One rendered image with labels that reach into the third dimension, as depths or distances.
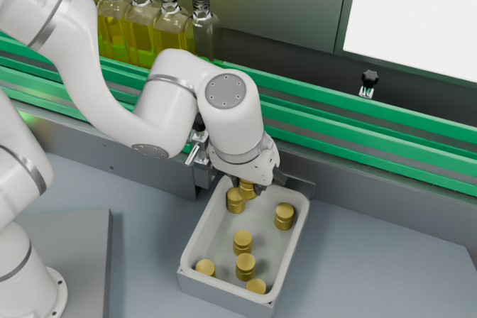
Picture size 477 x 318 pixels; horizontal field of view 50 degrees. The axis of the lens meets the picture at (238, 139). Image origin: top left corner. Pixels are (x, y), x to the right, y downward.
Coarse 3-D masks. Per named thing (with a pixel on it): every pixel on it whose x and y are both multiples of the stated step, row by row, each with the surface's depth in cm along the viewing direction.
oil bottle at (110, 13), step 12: (108, 0) 90; (120, 0) 91; (108, 12) 91; (120, 12) 91; (108, 24) 93; (120, 24) 92; (108, 36) 95; (120, 36) 94; (108, 48) 98; (120, 48) 97; (120, 60) 99; (132, 60) 99
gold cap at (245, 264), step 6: (240, 258) 88; (246, 258) 88; (252, 258) 88; (240, 264) 88; (246, 264) 88; (252, 264) 88; (240, 270) 88; (246, 270) 87; (252, 270) 88; (240, 276) 89; (246, 276) 89; (252, 276) 90
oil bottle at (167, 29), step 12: (180, 12) 88; (156, 24) 89; (168, 24) 88; (180, 24) 88; (156, 36) 91; (168, 36) 89; (180, 36) 89; (156, 48) 93; (168, 48) 92; (180, 48) 91
